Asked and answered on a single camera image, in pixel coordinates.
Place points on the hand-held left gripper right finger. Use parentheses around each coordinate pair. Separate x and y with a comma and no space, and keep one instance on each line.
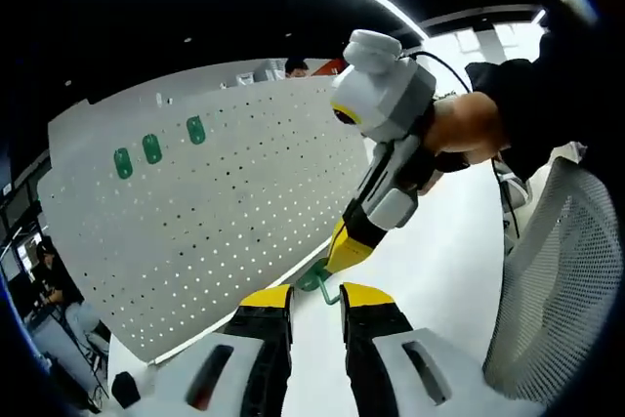
(405,373)

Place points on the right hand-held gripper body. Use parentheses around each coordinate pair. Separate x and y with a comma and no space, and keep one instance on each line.
(386,90)

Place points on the person's black clothing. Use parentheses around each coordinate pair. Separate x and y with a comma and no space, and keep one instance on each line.
(586,95)

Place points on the person's right hand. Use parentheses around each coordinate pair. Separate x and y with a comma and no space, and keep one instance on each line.
(464,129)

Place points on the black oval device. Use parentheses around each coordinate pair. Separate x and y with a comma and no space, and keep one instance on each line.
(125,389)

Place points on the white mesh office chair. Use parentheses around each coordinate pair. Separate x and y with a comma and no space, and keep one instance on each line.
(552,280)

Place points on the white perforated mounting plate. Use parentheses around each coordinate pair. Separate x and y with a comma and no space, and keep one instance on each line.
(220,202)

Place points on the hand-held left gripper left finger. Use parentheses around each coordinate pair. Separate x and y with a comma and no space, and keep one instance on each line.
(215,378)

